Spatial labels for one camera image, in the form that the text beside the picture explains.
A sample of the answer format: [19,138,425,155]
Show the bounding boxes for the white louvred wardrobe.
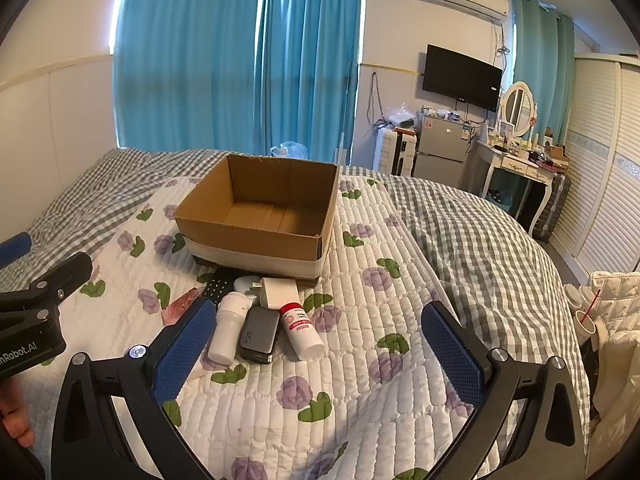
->
[547,52,640,281]

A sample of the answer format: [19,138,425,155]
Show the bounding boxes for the small brown box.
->
[542,144,570,166]

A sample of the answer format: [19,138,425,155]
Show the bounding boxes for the white suitcase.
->
[375,127,418,177]

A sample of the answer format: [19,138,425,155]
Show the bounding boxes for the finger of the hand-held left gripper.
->
[0,232,32,264]
[0,251,94,313]

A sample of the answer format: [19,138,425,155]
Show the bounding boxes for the black wall television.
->
[422,44,503,113]

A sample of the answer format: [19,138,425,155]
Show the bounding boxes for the dark checked suitcase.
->
[532,172,572,243]

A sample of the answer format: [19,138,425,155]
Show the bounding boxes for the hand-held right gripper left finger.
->
[51,297,218,480]

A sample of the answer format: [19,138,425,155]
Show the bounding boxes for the silver fridge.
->
[414,114,473,188]

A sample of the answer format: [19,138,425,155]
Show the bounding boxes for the clear plastic bag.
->
[270,141,308,161]

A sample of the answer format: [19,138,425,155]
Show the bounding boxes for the white charger plug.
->
[257,277,299,311]

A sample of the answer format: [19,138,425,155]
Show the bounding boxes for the paper cup with straw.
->
[575,287,603,336]

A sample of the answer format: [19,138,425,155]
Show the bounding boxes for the cardboard box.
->
[173,154,341,281]

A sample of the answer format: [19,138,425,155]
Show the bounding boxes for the black remote control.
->
[202,267,236,306]

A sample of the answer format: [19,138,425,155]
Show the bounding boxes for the white bottle with red label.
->
[278,302,325,361]

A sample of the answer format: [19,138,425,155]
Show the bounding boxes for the person's left hand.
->
[0,375,37,448]

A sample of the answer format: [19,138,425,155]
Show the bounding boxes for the white quilted jacket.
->
[562,270,640,461]

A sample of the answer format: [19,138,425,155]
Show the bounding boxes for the crumpled plastic bag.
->
[385,105,418,133]

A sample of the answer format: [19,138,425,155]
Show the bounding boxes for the pink packet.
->
[161,287,201,326]

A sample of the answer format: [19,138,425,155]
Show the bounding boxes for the plain white bottle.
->
[207,291,253,366]

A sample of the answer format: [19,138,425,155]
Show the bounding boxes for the dark grey power bank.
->
[237,306,281,365]

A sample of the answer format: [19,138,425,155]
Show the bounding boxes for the narrow teal curtain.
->
[512,0,576,143]

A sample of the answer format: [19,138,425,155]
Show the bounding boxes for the white earbud case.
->
[233,275,263,296]

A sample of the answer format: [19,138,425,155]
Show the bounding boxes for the oval white mirror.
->
[500,81,537,140]

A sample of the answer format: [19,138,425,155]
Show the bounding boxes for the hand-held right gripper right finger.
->
[421,301,586,480]

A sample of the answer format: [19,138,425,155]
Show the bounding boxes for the wide teal curtain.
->
[114,0,263,153]

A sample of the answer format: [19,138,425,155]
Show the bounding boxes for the hanging cables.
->
[367,72,386,128]

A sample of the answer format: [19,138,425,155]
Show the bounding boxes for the white dressing table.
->
[475,137,561,236]

